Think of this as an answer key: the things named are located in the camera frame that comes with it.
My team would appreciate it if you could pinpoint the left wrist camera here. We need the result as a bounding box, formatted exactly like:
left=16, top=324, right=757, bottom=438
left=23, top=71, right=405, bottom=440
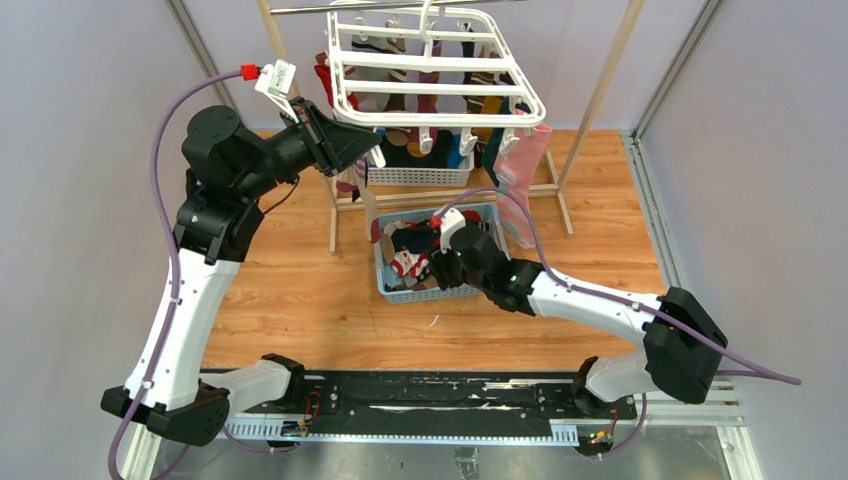
left=254, top=59, right=298, bottom=123

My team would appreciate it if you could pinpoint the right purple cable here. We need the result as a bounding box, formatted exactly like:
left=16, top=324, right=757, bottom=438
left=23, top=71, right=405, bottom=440
left=430, top=187, right=803, bottom=458

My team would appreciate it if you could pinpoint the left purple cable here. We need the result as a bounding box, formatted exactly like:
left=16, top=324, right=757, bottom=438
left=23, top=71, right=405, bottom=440
left=107, top=64, right=260, bottom=480

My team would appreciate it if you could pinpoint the brown striped sock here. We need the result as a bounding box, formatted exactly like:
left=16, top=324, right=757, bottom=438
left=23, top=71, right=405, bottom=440
left=383, top=38, right=409, bottom=147

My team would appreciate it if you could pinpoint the wooden clothes rack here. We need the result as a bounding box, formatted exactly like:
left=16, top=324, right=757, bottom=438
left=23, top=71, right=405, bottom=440
left=257, top=0, right=645, bottom=256

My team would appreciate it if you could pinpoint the mustard yellow sock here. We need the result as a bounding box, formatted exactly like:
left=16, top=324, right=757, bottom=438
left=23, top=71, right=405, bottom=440
left=472, top=97, right=504, bottom=144

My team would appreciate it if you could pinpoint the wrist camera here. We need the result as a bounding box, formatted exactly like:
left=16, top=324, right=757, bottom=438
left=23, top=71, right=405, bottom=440
left=254, top=59, right=298, bottom=123
left=439, top=208, right=466, bottom=254

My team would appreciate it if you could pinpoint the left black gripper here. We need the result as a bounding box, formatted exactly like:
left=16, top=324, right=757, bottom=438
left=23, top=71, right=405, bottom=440
left=236, top=97, right=382, bottom=201

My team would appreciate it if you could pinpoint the pink patterned sock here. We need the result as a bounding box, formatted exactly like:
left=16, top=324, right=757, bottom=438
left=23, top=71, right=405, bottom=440
left=494, top=123, right=552, bottom=249

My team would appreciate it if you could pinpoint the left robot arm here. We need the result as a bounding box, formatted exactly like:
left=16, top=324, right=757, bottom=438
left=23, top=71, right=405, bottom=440
left=101, top=98, right=381, bottom=447

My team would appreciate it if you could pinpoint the pile of socks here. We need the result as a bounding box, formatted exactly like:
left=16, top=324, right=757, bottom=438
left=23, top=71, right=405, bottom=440
left=370, top=212, right=465, bottom=290

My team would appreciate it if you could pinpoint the white plastic basket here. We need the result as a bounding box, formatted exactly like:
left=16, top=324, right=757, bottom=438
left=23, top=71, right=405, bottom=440
left=368, top=157, right=474, bottom=187

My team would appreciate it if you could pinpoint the dark green sock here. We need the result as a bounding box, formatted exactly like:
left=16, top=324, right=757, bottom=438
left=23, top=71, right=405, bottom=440
left=481, top=100, right=530, bottom=187

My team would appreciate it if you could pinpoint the maroon purple striped beige sock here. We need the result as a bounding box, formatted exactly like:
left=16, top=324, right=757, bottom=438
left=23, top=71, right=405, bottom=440
left=335, top=157, right=368, bottom=201

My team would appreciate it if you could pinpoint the purple cable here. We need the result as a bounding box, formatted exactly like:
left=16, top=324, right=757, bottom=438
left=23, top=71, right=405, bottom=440
left=430, top=187, right=803, bottom=458
left=107, top=64, right=260, bottom=480

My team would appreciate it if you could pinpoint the red sock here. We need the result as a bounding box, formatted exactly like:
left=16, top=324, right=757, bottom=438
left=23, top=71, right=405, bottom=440
left=313, top=51, right=359, bottom=110

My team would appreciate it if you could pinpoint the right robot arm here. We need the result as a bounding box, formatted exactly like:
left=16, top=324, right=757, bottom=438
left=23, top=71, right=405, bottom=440
left=431, top=211, right=727, bottom=417

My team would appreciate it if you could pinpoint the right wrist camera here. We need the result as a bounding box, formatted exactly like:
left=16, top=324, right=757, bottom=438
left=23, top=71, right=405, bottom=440
left=439, top=208, right=466, bottom=254

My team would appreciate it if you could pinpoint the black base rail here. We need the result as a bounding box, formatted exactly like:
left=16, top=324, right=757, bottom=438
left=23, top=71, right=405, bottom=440
left=272, top=370, right=638, bottom=443

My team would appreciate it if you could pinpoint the white clip sock hanger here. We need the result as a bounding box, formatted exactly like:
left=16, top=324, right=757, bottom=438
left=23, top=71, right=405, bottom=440
left=326, top=9, right=546, bottom=157

